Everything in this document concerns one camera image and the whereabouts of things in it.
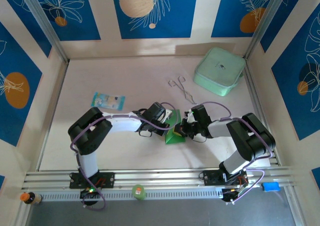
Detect green can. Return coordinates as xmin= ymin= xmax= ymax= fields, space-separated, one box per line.
xmin=131 ymin=184 xmax=146 ymax=201

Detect aluminium frame post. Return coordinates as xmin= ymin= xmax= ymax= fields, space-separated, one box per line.
xmin=18 ymin=0 xmax=70 ymax=64
xmin=244 ymin=0 xmax=286 ymax=60

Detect mint green zip pouch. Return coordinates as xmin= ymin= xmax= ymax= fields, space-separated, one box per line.
xmin=192 ymin=47 xmax=246 ymax=97

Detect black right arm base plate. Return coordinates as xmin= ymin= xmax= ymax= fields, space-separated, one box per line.
xmin=202 ymin=169 xmax=249 ymax=187

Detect slotted grey cable duct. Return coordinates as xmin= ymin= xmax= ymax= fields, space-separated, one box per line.
xmin=32 ymin=187 xmax=288 ymax=201

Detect bottle with orange cap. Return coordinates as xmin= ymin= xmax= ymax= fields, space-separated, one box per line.
xmin=19 ymin=191 xmax=43 ymax=206

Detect metal forceps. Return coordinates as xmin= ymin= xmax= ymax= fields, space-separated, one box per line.
xmin=168 ymin=76 xmax=198 ymax=105

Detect blue wet wipes packet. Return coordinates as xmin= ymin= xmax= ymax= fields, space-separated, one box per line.
xmin=90 ymin=91 xmax=126 ymax=111

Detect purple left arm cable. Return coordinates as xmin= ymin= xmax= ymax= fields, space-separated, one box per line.
xmin=71 ymin=101 xmax=181 ymax=211

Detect blue box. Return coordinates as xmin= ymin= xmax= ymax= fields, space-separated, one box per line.
xmin=261 ymin=182 xmax=281 ymax=193

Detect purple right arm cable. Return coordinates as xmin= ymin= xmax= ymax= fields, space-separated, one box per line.
xmin=197 ymin=101 xmax=275 ymax=204

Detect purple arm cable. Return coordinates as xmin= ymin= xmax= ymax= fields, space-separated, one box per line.
xmin=197 ymin=101 xmax=275 ymax=204
xmin=71 ymin=101 xmax=181 ymax=211

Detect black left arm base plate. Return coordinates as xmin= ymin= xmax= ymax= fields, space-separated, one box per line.
xmin=69 ymin=172 xmax=116 ymax=189

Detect black electronics board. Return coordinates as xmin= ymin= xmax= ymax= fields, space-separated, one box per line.
xmin=79 ymin=187 xmax=101 ymax=200
xmin=221 ymin=185 xmax=245 ymax=204

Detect aluminium side rail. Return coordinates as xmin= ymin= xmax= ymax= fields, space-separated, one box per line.
xmin=243 ymin=58 xmax=280 ymax=167
xmin=36 ymin=60 xmax=70 ymax=172

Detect green cloth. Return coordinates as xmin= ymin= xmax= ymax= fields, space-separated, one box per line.
xmin=164 ymin=109 xmax=187 ymax=146

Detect aluminium rail frame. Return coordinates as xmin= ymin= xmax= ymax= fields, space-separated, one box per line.
xmin=21 ymin=166 xmax=296 ymax=191

